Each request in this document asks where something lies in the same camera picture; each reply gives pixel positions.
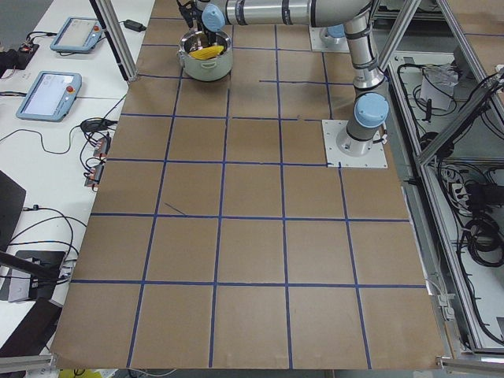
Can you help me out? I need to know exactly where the aluminium frame post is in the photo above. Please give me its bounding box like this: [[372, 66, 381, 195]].
[[89, 0, 138, 83]]

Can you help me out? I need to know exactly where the black cable bundle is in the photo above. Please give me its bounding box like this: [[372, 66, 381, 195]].
[[456, 214, 504, 269]]

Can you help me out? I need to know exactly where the black power adapter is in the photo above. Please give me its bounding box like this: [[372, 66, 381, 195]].
[[124, 19, 146, 32]]

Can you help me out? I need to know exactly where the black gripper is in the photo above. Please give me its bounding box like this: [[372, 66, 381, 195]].
[[197, 21, 219, 39]]

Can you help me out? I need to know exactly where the lower blue teach pendant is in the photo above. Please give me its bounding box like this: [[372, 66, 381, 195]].
[[16, 71, 82, 122]]

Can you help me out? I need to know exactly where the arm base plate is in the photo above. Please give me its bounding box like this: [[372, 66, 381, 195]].
[[321, 120, 388, 169], [309, 24, 349, 54]]

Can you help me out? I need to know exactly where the pale green steel pot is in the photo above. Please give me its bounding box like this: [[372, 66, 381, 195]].
[[178, 30, 233, 82]]

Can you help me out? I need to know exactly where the usb hub strip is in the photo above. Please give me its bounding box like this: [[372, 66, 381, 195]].
[[80, 132, 112, 191]]

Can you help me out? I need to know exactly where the upper blue teach pendant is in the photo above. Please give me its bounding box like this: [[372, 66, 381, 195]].
[[50, 17, 102, 54]]

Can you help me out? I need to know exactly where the yellow corn cob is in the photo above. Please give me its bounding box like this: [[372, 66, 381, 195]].
[[189, 45, 224, 61]]

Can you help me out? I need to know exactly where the blue teach pendant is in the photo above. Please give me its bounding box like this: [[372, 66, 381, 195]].
[[50, 17, 102, 54], [16, 71, 82, 122]]

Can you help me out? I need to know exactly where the black monitor stand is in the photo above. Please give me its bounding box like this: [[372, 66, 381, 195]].
[[1, 250, 65, 303]]

